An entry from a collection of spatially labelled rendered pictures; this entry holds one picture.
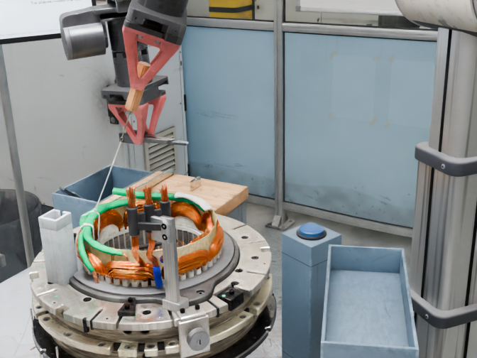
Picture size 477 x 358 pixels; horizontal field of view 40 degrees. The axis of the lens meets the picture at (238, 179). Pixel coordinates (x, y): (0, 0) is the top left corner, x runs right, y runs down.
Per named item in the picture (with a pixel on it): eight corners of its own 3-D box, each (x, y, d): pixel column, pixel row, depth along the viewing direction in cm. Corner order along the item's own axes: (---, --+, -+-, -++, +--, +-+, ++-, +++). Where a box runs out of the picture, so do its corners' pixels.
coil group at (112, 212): (89, 247, 90) (86, 219, 89) (116, 229, 95) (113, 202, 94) (100, 250, 89) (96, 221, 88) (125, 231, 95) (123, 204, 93)
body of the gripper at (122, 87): (101, 101, 104) (92, 55, 101) (138, 85, 112) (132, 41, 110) (134, 103, 101) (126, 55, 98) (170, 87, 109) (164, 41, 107)
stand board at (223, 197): (96, 218, 114) (94, 205, 114) (158, 182, 130) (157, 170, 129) (194, 240, 105) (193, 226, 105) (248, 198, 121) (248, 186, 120)
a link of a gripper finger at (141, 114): (113, 147, 108) (103, 91, 105) (139, 133, 114) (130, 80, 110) (147, 150, 105) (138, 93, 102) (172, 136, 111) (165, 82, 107)
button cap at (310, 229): (311, 240, 106) (311, 234, 105) (294, 231, 109) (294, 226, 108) (329, 233, 108) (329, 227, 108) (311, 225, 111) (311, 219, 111)
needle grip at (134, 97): (123, 109, 80) (138, 63, 78) (125, 104, 82) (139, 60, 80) (136, 113, 81) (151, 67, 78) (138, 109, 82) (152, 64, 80)
